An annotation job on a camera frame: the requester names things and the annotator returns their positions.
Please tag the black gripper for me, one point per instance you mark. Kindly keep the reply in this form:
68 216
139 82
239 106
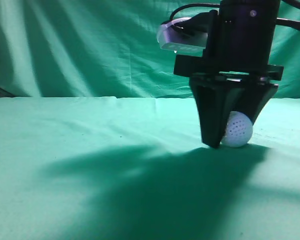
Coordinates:
239 36

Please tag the white dimpled golf ball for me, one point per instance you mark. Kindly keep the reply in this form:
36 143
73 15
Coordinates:
238 131

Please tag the green table cloth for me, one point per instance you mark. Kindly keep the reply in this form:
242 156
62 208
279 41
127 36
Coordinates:
106 168

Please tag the green backdrop cloth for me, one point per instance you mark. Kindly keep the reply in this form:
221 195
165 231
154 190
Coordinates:
87 48

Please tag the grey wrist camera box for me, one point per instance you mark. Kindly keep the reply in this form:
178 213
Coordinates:
185 41

